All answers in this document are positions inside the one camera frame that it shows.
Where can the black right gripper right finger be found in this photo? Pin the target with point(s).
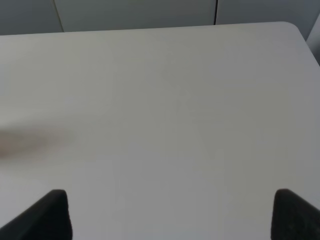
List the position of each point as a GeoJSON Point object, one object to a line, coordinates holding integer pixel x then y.
{"type": "Point", "coordinates": [293, 218]}

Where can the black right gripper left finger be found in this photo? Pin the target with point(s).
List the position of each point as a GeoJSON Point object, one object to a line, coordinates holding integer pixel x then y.
{"type": "Point", "coordinates": [46, 219]}

